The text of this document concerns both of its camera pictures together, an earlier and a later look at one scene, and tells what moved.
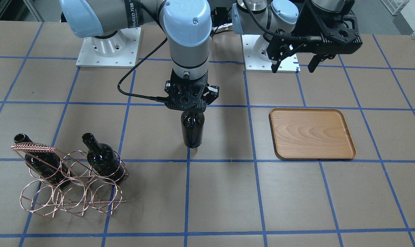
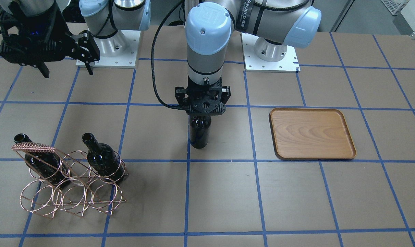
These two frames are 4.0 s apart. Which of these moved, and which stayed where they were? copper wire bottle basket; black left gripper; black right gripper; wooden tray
Moved: black right gripper; black left gripper
Stayed: copper wire bottle basket; wooden tray
